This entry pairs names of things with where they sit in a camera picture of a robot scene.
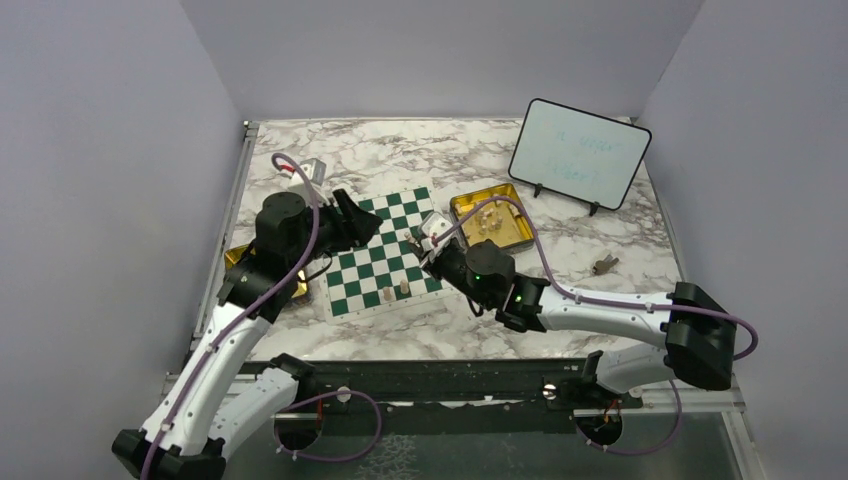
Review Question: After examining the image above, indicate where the gold tin with light pieces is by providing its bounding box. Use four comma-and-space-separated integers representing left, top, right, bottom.
449, 183, 534, 253

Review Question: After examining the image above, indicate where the small grey key object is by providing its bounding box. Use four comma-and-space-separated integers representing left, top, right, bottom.
592, 254, 620, 275

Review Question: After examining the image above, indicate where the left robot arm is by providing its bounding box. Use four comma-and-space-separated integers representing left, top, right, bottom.
112, 189, 383, 479

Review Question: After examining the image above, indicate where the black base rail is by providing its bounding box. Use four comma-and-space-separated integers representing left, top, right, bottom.
306, 358, 745, 435

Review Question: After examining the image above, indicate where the gold tin with dark pieces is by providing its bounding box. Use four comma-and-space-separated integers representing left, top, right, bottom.
223, 244, 313, 306

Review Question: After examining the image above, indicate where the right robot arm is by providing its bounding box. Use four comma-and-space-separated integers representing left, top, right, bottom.
410, 240, 737, 407

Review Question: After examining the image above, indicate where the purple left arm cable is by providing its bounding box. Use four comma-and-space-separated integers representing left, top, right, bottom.
139, 152, 321, 480

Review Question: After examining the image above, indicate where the green white chess board mat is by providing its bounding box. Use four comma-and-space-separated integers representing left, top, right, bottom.
314, 181, 459, 324

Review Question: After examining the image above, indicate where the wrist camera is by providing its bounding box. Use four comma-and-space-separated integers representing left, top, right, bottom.
275, 158, 328, 205
416, 211, 453, 255

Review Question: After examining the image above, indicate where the small whiteboard on stand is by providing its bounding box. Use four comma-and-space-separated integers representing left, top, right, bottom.
507, 98, 652, 214

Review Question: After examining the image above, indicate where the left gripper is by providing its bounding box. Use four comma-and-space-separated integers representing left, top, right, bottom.
287, 189, 384, 273

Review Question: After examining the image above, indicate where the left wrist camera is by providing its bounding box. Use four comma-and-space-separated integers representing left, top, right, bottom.
275, 158, 328, 205

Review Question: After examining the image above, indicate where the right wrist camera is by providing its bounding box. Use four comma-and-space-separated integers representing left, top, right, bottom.
416, 211, 453, 255

